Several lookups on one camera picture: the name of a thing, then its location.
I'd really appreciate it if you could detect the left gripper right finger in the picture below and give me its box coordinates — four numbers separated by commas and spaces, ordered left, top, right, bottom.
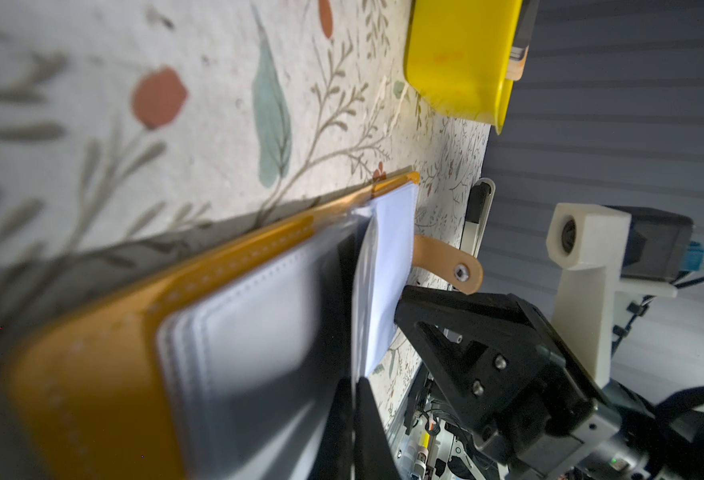
354, 378, 401, 480

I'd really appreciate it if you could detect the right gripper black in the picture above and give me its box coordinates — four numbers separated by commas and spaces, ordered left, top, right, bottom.
395, 286, 704, 479

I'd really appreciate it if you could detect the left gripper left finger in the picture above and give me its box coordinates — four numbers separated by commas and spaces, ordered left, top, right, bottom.
308, 377, 355, 480

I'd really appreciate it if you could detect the yellow leather card holder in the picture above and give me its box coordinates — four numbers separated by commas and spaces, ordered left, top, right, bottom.
3, 170, 485, 480

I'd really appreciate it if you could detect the yellow plastic card tray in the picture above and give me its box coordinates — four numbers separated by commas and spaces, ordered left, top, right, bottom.
404, 0, 523, 133

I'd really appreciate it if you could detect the stack of credit cards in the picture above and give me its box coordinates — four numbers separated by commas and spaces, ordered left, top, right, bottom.
506, 0, 540, 81

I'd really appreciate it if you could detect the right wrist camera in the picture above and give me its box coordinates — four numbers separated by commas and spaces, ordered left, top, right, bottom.
546, 203, 704, 387

